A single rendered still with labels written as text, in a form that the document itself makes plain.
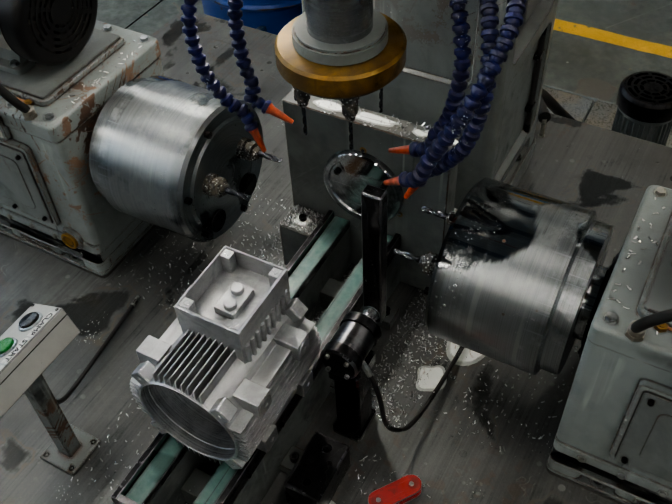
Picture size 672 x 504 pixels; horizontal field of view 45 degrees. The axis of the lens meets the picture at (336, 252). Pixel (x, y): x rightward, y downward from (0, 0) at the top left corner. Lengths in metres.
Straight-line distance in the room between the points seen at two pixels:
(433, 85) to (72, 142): 0.60
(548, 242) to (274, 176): 0.78
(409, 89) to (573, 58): 2.23
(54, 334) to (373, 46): 0.59
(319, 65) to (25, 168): 0.61
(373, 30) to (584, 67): 2.45
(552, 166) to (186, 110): 0.81
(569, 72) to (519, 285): 2.43
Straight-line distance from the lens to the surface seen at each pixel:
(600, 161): 1.80
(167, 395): 1.18
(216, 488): 1.17
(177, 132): 1.30
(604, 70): 3.51
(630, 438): 1.16
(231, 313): 1.06
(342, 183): 1.38
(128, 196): 1.37
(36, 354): 1.18
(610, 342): 1.04
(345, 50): 1.07
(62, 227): 1.58
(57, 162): 1.43
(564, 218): 1.13
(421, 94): 1.36
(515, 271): 1.09
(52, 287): 1.62
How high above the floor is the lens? 1.95
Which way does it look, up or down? 47 degrees down
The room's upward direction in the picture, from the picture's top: 3 degrees counter-clockwise
